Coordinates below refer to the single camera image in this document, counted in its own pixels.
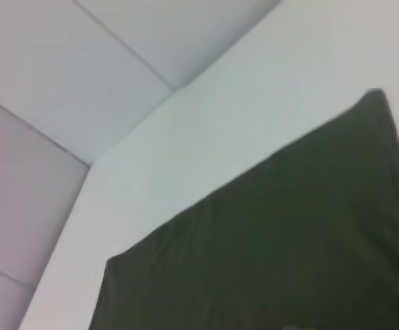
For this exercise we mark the dark green shirt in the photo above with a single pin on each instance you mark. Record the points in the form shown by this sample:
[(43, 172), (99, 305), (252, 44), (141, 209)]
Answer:
[(271, 240)]

